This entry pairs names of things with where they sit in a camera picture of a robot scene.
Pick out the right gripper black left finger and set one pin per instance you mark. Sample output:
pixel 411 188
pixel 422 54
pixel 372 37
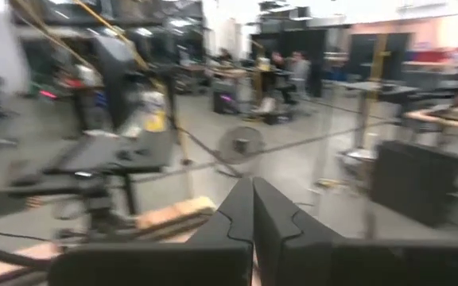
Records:
pixel 213 262

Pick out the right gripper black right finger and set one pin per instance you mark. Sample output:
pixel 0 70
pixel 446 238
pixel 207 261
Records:
pixel 292 258

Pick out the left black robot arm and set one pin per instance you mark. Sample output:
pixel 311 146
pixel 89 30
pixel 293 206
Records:
pixel 109 155

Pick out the black floor fan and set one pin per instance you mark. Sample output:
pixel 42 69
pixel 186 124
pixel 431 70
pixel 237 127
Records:
pixel 240 145

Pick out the black cabinet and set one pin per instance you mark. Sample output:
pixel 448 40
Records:
pixel 412 182

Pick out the person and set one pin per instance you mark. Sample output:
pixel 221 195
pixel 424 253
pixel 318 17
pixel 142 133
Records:
pixel 300 73

